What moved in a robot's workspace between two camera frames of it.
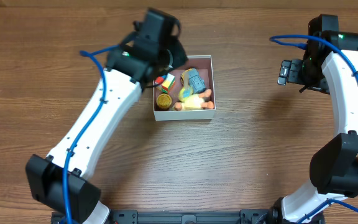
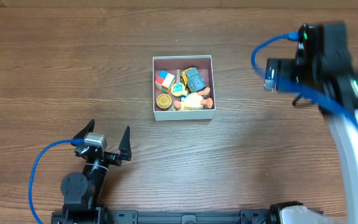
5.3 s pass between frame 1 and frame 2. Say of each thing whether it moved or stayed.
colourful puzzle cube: stayed
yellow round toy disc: stayed
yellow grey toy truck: stayed
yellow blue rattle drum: moved
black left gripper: moved
